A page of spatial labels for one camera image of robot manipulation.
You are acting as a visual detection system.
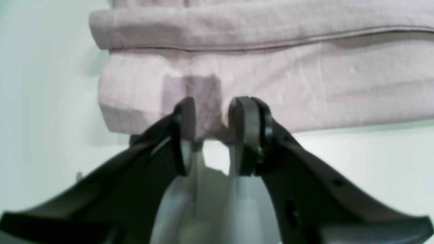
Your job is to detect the pink T-shirt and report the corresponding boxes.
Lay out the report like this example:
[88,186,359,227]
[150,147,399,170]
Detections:
[89,0,433,138]

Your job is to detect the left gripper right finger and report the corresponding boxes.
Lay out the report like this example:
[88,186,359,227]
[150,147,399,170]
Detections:
[229,96,433,244]

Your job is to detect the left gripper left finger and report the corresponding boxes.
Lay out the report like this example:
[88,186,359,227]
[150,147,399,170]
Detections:
[1,97,196,244]

